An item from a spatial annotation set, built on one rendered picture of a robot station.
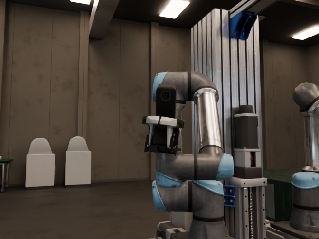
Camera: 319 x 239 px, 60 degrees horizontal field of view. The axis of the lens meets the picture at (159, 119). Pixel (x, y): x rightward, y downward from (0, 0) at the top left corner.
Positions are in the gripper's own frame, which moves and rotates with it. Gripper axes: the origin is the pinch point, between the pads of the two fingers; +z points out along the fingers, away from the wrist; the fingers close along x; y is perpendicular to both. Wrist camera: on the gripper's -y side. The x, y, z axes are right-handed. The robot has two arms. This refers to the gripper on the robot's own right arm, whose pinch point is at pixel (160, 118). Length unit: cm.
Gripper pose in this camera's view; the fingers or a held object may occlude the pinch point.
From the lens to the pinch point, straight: 51.8
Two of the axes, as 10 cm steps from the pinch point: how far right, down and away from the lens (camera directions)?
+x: -9.9, -1.0, 1.0
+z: -0.9, -0.6, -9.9
